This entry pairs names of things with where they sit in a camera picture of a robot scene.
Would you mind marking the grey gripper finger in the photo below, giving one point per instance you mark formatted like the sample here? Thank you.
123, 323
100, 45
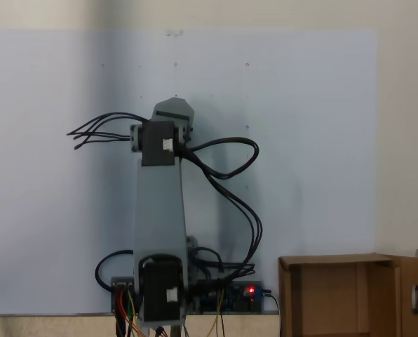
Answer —
172, 105

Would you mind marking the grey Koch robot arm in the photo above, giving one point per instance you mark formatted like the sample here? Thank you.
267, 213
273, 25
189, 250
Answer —
160, 210

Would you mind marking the circuit board with red LED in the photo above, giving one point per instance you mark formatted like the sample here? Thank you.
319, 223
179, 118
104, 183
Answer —
256, 303

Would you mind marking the open cardboard box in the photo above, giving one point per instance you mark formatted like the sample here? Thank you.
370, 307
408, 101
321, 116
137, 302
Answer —
335, 298

